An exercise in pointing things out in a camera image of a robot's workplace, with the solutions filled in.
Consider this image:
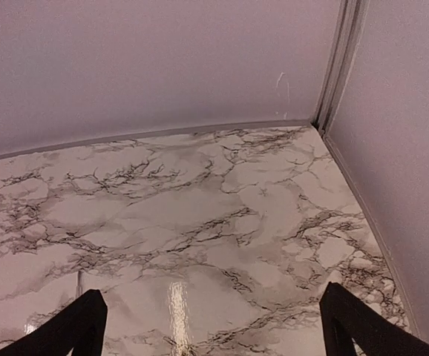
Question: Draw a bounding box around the right aluminium frame post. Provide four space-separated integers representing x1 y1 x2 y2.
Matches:
311 0 370 136

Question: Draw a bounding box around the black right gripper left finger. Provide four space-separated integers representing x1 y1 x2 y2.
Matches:
0 289 108 356

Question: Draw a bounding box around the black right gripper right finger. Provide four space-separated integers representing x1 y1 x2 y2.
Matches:
319 283 429 356

